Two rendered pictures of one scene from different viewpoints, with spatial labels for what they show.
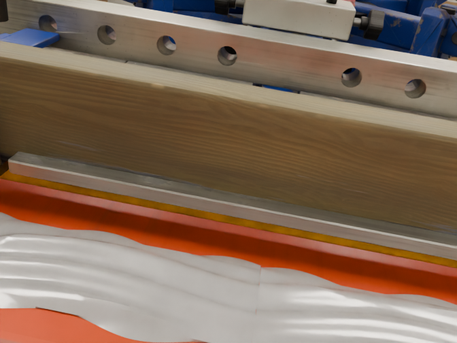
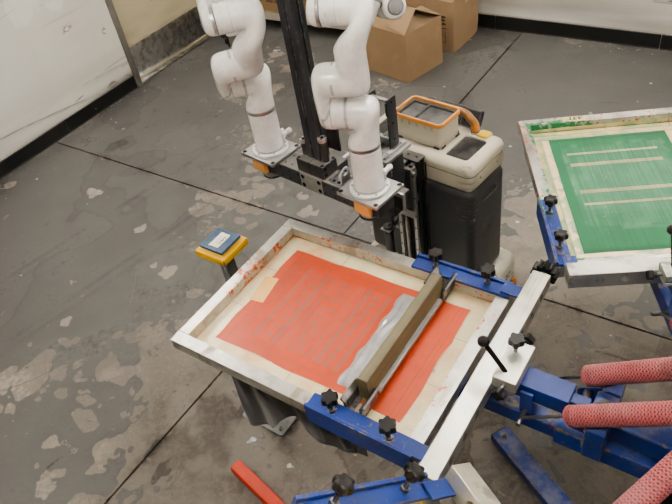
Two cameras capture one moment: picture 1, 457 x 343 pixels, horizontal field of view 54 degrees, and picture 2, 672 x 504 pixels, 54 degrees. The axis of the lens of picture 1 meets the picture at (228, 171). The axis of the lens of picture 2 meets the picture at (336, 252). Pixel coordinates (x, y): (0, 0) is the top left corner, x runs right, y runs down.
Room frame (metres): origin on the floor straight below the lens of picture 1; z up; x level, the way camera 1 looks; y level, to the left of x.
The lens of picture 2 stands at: (0.83, -1.02, 2.36)
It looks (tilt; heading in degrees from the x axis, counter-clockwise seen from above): 42 degrees down; 127
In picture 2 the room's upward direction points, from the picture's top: 11 degrees counter-clockwise
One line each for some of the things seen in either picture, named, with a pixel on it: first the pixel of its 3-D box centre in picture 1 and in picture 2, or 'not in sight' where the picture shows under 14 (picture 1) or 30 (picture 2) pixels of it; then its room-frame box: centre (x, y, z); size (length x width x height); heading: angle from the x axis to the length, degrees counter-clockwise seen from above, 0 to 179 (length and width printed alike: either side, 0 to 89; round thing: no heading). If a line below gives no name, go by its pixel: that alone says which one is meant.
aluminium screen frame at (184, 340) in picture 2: not in sight; (340, 319); (0.05, -0.02, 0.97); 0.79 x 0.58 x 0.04; 176
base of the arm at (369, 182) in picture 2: not in sight; (370, 164); (-0.03, 0.38, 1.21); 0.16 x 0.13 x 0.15; 79
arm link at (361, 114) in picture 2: not in sight; (357, 121); (-0.04, 0.37, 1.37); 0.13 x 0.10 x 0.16; 19
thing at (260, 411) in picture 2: not in sight; (297, 414); (-0.02, -0.22, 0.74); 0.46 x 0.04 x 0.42; 176
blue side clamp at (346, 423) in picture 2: not in sight; (361, 429); (0.27, -0.31, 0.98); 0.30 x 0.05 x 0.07; 176
